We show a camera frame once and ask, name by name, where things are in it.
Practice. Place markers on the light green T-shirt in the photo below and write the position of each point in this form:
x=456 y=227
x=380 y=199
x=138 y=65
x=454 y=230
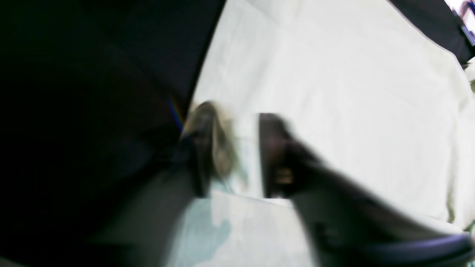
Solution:
x=360 y=87

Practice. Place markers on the black table cloth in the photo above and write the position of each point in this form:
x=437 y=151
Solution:
x=93 y=94

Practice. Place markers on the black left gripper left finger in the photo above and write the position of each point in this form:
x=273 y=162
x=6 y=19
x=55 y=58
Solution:
x=140 y=230

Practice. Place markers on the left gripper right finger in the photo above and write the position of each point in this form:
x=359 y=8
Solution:
x=346 y=225

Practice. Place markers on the blue clamp bottom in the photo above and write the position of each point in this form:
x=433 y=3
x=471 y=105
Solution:
x=464 y=11

